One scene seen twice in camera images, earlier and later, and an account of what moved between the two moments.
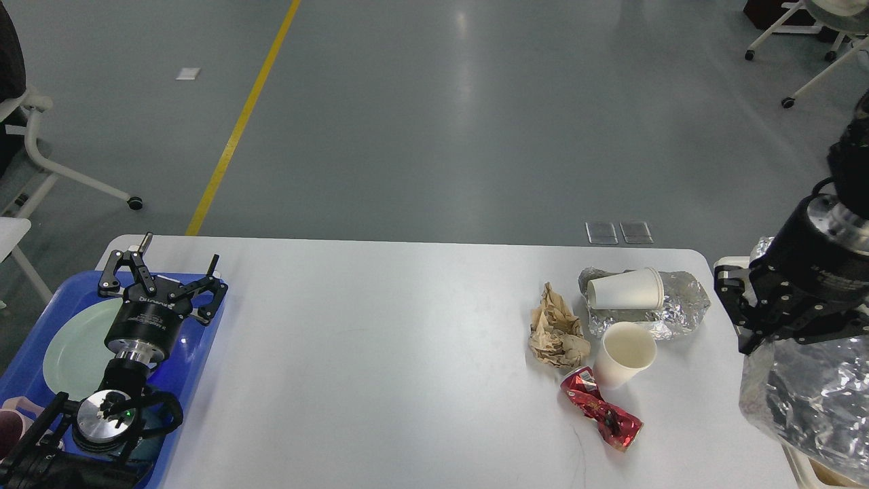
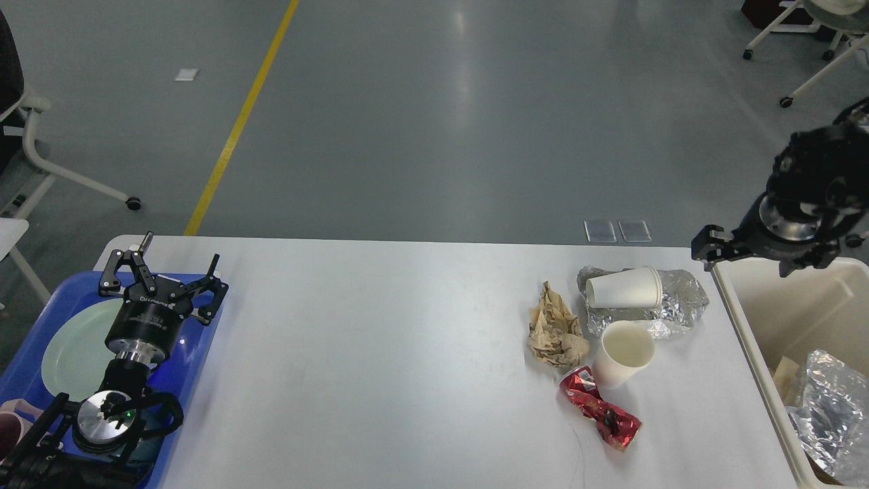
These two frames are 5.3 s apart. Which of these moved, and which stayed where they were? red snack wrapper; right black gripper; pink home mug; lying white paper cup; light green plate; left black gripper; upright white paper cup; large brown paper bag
Moved: right black gripper; large brown paper bag
Stayed: pink home mug; left black gripper; red snack wrapper; lying white paper cup; light green plate; upright white paper cup
